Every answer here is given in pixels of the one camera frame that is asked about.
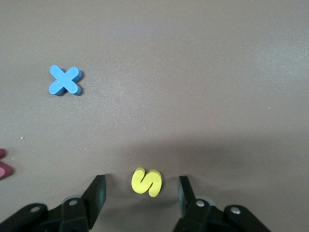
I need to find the yellow foam letter s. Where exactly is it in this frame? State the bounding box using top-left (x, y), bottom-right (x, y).
top-left (131, 167), bottom-right (162, 198)

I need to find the red foam letter z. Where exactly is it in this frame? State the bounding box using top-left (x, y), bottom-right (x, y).
top-left (0, 148), bottom-right (14, 181)

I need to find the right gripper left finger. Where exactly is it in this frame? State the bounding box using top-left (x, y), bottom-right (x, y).
top-left (0, 175), bottom-right (107, 232)

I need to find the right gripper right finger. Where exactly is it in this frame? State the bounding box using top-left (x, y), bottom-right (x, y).
top-left (172, 175), bottom-right (271, 232)

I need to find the blue foam letter x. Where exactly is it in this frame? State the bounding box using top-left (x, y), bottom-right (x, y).
top-left (48, 65), bottom-right (83, 96)

